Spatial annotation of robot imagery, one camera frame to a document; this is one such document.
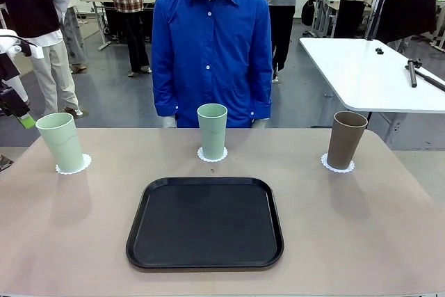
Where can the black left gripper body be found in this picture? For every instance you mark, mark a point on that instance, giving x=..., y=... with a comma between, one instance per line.
x=7, y=67

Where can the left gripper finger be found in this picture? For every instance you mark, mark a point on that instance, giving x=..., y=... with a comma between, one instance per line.
x=21, y=109
x=4, y=102

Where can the pale green tall cup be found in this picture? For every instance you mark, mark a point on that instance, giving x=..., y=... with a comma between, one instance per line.
x=212, y=133
x=60, y=144

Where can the white scalloped paper coaster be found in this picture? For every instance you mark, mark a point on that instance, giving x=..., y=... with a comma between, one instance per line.
x=325, y=164
x=87, y=165
x=225, y=157

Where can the tan tall cup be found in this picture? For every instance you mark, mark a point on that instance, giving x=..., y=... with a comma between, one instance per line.
x=346, y=144

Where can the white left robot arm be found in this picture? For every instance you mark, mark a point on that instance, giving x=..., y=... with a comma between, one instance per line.
x=7, y=42

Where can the person's left forearm blue sleeve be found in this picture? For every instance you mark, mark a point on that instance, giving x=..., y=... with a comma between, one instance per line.
x=262, y=98

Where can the person's right forearm blue sleeve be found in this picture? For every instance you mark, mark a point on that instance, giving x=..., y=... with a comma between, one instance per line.
x=163, y=98

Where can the brown patterned object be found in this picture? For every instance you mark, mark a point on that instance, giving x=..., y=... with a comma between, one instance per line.
x=5, y=163

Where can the person in grey trousers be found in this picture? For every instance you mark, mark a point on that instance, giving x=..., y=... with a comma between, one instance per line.
x=74, y=39

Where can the person in blue shirt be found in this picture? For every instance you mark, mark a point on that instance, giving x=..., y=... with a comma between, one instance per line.
x=212, y=50

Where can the black plastic serving tray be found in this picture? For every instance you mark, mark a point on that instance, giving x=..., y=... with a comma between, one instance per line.
x=208, y=238

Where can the black backpack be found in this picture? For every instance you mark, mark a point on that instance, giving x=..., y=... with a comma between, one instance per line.
x=307, y=12

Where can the white folding table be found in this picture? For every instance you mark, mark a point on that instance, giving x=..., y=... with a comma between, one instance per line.
x=365, y=74

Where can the small black clamp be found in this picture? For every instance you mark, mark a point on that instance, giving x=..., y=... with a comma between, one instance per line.
x=379, y=50

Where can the short black metal rod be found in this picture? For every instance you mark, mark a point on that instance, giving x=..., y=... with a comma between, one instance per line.
x=413, y=76

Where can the long black metal rod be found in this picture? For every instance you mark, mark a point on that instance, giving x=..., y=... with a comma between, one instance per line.
x=432, y=80

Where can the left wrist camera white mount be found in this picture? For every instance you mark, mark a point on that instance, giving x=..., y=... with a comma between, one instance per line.
x=29, y=50

